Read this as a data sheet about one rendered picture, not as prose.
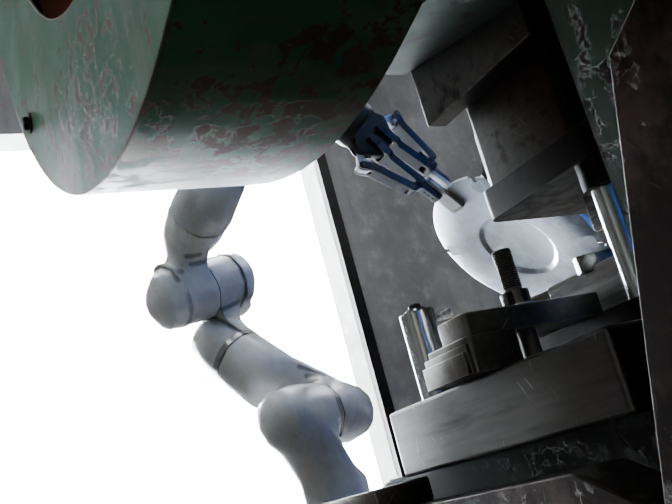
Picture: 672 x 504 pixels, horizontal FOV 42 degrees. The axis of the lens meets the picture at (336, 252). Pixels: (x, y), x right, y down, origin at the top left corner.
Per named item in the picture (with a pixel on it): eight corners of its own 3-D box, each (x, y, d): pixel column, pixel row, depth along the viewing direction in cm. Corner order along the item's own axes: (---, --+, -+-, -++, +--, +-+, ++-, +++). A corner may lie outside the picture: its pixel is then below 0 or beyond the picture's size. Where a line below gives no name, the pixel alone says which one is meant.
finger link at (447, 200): (429, 176, 133) (427, 179, 132) (465, 203, 134) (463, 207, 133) (420, 184, 135) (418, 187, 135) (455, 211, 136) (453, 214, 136)
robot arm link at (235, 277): (215, 395, 156) (154, 347, 166) (281, 362, 168) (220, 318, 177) (225, 305, 147) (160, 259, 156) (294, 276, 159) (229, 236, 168)
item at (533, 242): (487, 307, 152) (489, 304, 153) (641, 307, 131) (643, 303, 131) (400, 188, 139) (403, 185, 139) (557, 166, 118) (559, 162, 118)
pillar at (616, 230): (624, 303, 73) (570, 152, 77) (642, 300, 74) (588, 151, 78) (643, 294, 71) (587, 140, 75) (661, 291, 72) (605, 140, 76)
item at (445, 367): (428, 392, 71) (394, 273, 74) (578, 360, 79) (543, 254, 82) (469, 374, 66) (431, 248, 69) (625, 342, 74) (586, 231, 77)
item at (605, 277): (562, 333, 82) (547, 287, 83) (670, 313, 89) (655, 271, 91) (630, 304, 75) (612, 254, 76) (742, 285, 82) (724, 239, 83)
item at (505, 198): (494, 247, 86) (477, 195, 87) (636, 230, 95) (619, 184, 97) (606, 177, 72) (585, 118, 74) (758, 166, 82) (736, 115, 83)
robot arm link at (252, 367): (208, 386, 154) (272, 382, 169) (309, 465, 141) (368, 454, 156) (232, 331, 152) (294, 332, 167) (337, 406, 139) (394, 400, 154)
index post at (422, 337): (420, 406, 83) (394, 311, 86) (446, 400, 85) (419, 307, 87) (436, 400, 81) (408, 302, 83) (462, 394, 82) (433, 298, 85)
